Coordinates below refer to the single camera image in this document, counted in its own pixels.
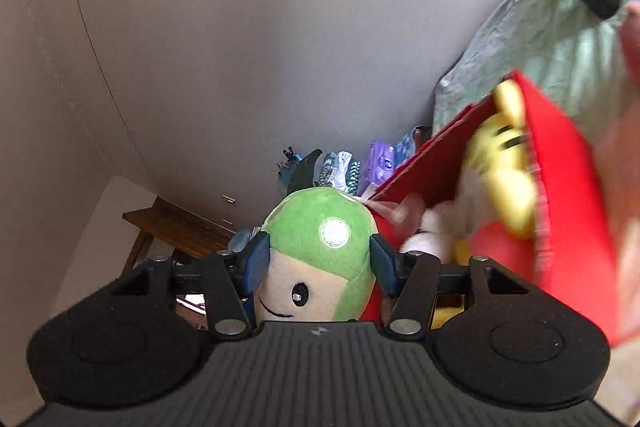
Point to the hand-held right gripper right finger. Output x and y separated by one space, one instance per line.
385 264

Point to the pale yellow printed tablecloth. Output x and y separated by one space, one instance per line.
540 37

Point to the green round plush suction cup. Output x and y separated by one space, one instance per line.
310 232

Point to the blue packet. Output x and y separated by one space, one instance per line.
407 147

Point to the yellow bear plush red shirt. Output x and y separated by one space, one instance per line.
505 187

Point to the patterned cloth bundle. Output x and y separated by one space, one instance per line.
335 172

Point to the purple packet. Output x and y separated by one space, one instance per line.
381 162

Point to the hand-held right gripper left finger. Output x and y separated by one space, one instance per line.
257 264

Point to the dark bag with clip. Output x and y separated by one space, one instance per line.
305 174

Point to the blue cloth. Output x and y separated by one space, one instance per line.
242 239

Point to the brown wooden table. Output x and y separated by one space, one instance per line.
180 227

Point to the white fluffy dog plush toy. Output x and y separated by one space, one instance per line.
440 227

